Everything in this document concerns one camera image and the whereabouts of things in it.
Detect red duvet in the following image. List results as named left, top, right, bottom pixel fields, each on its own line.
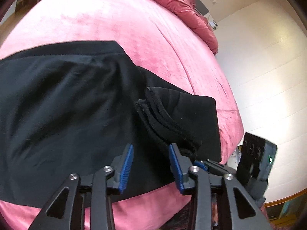
left=113, top=0, right=219, bottom=54

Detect grey headboard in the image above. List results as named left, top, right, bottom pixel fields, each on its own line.
left=194, top=0, right=210, bottom=18

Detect wooden furniture rim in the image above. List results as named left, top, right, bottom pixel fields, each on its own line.
left=263, top=191, right=307, bottom=222

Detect pink bed blanket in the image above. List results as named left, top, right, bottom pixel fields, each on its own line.
left=0, top=0, right=244, bottom=230

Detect black pants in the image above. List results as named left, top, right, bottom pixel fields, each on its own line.
left=0, top=41, right=222, bottom=208

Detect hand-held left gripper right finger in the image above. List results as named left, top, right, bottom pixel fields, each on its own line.
left=169, top=143, right=273, bottom=230

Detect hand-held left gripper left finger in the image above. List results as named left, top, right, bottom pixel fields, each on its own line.
left=29, top=144, right=134, bottom=230

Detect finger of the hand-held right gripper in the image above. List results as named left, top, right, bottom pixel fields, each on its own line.
left=193, top=159, right=238, bottom=190

